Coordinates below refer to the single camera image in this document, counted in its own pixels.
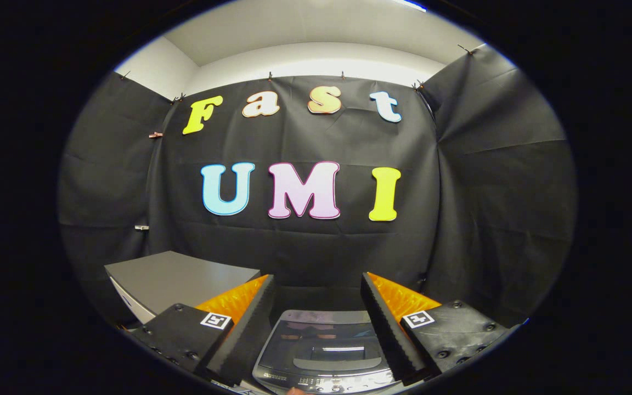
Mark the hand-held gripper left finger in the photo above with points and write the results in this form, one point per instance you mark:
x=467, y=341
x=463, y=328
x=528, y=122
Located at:
x=247, y=334

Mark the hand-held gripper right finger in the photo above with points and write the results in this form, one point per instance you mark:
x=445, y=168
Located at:
x=384, y=329

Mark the grey washing machine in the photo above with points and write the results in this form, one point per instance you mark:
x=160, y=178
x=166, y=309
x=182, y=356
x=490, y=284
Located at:
x=321, y=382

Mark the black backdrop cloth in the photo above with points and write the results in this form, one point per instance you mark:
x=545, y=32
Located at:
x=321, y=247

